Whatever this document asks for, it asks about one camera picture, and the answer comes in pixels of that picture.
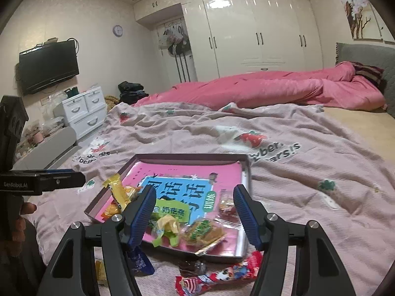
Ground black flat television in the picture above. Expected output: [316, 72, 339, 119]
[18, 39, 80, 97]

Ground pink quilt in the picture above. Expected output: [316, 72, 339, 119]
[133, 62, 386, 112]

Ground yellow snack packet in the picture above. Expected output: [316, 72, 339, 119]
[103, 174, 142, 214]

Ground dark striped pillow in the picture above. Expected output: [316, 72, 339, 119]
[352, 62, 385, 86]

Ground blue snack packet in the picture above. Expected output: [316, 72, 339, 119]
[130, 246, 155, 277]

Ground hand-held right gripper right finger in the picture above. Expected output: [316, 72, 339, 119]
[233, 184, 355, 296]

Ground hanging clothes and bags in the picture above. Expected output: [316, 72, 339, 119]
[159, 21, 194, 83]

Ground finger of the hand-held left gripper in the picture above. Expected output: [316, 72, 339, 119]
[12, 168, 86, 193]

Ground dark clear wrapper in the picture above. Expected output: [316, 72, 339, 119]
[177, 259, 208, 277]

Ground beige bed sheet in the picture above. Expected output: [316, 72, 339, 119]
[321, 106, 395, 150]

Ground low grey cabinet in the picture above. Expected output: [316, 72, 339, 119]
[14, 126, 78, 171]

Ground white drawer chest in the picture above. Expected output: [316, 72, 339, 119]
[53, 87, 108, 140]

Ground shallow grey cardboard box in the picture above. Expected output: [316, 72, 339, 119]
[84, 153, 251, 258]

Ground strawberry bear printed blanket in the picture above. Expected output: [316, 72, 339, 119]
[25, 102, 395, 296]

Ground green white snack packet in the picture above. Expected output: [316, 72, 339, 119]
[151, 203, 196, 224]

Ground grey padded headboard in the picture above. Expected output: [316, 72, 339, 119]
[335, 41, 395, 119]

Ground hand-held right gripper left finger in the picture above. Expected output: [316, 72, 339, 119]
[37, 185, 157, 296]

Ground brown plush toy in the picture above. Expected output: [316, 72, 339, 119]
[104, 95, 121, 112]

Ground tree blossom wall painting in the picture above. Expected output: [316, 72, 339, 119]
[335, 0, 395, 43]

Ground pale green candy wrapper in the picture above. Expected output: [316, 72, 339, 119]
[151, 214, 181, 248]

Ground clear red candy packet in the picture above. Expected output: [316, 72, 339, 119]
[217, 191, 240, 223]

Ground clear green label snack packet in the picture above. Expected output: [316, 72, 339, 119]
[180, 217, 228, 255]

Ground red cartoon snack packet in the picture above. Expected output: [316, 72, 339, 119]
[175, 251, 263, 296]

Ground white wardrobe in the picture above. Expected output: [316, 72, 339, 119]
[134, 0, 324, 78]

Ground pink picture book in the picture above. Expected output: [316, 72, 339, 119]
[93, 162, 245, 251]

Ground person's left hand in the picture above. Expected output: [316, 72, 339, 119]
[9, 202, 38, 255]

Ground black clothes pile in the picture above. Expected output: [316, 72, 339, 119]
[118, 81, 149, 104]

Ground orange snack packet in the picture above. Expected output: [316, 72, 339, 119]
[100, 202, 124, 223]

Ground clear yellow biscuit packet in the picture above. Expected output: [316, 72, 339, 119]
[95, 259, 109, 285]

